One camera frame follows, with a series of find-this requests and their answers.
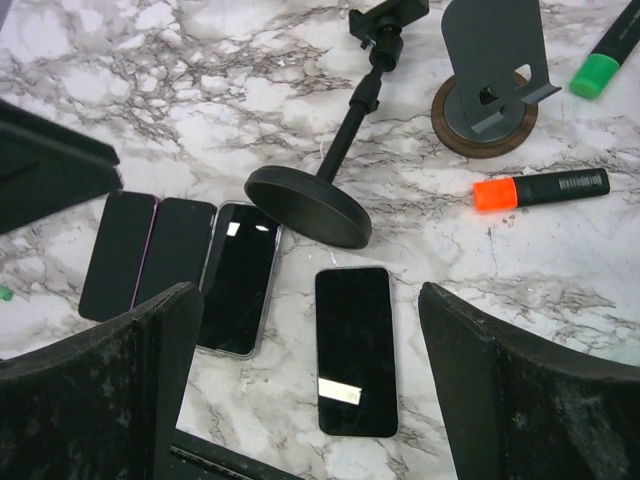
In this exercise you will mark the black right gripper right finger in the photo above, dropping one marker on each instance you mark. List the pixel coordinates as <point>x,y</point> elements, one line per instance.
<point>517,406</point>

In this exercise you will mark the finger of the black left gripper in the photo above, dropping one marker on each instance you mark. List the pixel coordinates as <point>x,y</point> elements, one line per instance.
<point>47,168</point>

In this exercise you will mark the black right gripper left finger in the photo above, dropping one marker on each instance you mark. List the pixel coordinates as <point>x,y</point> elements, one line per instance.
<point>103,403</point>

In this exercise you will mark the purple-edged black phone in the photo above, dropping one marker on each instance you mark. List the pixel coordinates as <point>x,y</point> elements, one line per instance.
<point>118,254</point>

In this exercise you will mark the white-edged back phone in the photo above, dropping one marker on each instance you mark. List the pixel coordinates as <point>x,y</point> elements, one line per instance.
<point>356,368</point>

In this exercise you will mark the grey-cased phone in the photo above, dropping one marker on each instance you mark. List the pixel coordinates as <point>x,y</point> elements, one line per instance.
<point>237,283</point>

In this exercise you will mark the black back phone stand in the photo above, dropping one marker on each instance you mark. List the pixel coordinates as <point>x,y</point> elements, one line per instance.
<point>310,204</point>

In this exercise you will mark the brown round phone stand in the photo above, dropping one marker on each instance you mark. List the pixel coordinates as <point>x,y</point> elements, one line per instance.
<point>489,106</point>

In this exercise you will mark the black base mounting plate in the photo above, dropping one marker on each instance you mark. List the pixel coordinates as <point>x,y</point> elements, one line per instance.
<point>192,457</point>

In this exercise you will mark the orange-capped black marker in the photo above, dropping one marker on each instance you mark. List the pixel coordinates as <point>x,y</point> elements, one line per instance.
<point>538,189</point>

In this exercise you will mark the green-capped marker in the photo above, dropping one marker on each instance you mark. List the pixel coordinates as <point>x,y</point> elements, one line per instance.
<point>608,56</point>

